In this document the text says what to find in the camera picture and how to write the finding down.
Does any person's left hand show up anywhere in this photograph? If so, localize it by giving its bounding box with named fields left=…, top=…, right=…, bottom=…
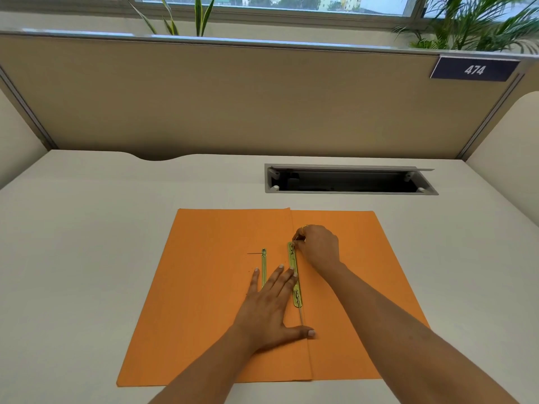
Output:
left=229, top=265, right=317, bottom=354

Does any person's right hand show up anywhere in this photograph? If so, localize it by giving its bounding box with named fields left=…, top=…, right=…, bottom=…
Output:
left=291, top=225, right=344, bottom=276

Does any wide brass fastener bar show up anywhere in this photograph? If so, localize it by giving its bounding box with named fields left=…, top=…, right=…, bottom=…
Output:
left=287, top=242, right=304, bottom=308

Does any orange paper file folder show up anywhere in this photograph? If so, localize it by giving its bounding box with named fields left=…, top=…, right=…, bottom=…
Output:
left=117, top=208, right=431, bottom=388

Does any person's right forearm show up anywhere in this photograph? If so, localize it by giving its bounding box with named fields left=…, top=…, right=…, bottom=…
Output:
left=321, top=264, right=519, bottom=404

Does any person's left forearm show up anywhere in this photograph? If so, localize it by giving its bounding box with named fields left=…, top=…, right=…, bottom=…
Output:
left=147, top=327, right=265, bottom=404

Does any beige desk partition panel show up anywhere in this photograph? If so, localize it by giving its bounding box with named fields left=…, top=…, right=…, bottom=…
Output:
left=0, top=30, right=539, bottom=161

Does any beige curved side partition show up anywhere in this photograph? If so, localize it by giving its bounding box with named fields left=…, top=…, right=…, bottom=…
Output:
left=465, top=91, right=539, bottom=228

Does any dark blue number plate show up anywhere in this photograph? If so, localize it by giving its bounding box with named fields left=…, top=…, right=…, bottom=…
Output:
left=430, top=55, right=522, bottom=83

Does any snake plant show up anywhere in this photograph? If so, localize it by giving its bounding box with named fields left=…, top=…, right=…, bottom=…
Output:
left=128, top=0, right=216, bottom=37

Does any green palm plant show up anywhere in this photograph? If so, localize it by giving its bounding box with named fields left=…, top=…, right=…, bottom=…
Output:
left=392, top=0, right=539, bottom=55

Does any beige side partition panel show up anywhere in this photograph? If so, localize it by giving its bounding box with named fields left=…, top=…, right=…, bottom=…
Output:
left=0, top=86, right=49, bottom=190

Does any grey window frame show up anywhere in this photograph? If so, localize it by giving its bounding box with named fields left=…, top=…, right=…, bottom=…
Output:
left=0, top=0, right=539, bottom=26

